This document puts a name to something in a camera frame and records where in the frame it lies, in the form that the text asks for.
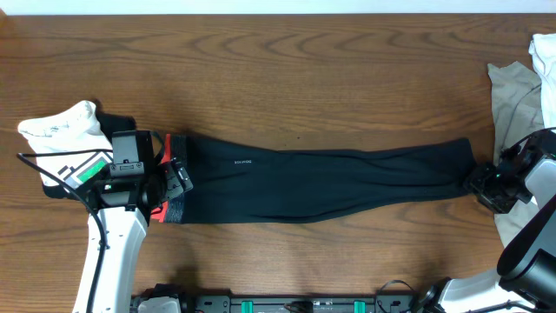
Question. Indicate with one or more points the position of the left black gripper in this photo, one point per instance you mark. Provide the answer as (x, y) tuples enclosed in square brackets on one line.
[(175, 179)]

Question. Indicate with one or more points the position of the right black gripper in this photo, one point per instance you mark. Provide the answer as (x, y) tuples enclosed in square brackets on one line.
[(477, 180)]

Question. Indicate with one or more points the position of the black leggings with grey waistband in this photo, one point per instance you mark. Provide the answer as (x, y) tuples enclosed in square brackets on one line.
[(236, 183)]

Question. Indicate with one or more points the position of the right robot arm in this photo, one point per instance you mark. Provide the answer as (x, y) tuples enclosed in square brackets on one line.
[(524, 279)]

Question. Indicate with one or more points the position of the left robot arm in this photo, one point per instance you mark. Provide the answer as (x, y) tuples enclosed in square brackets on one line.
[(122, 203)]

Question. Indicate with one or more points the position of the beige garment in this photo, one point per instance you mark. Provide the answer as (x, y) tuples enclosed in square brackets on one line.
[(517, 112)]

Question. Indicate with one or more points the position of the folded white printed shirt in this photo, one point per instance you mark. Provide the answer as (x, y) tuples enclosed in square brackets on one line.
[(76, 147)]

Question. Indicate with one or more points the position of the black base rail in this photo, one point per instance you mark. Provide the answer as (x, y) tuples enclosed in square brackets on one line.
[(384, 301)]

